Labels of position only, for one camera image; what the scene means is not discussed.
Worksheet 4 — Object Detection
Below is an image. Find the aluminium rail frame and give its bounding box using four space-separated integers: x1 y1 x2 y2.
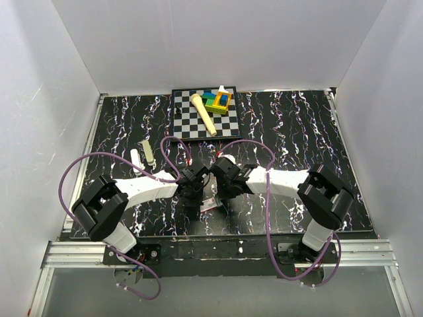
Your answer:
29 236 414 316

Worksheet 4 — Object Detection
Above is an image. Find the cream wooden rolling pin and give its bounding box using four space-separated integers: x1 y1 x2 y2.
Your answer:
191 94 217 137

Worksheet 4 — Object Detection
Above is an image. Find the cream white stapler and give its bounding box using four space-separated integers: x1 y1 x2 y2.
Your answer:
141 139 156 166

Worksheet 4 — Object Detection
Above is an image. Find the black white chessboard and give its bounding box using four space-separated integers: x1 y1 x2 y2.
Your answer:
171 85 243 143

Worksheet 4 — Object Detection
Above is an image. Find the purple cable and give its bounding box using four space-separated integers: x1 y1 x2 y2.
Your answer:
58 136 193 300
217 139 341 286

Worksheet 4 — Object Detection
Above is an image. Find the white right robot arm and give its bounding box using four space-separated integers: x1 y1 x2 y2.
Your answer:
210 157 354 263

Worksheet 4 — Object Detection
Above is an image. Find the black mounting base plate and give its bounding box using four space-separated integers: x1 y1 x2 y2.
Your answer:
102 230 334 280

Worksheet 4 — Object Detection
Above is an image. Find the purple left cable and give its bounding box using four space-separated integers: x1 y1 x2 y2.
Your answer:
58 136 193 300

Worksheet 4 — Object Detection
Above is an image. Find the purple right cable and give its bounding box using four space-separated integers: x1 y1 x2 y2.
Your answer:
217 139 341 286

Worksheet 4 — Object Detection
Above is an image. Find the red white staple box sleeve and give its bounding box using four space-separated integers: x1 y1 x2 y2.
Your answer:
200 197 222 213

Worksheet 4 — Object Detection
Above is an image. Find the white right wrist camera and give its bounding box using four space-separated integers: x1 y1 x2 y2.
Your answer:
219 153 236 164

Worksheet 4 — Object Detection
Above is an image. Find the white chess piece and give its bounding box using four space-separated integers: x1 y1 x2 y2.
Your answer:
218 85 228 93

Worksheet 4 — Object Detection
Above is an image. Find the yellow green toy block tray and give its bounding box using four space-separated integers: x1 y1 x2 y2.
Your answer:
201 92 232 115

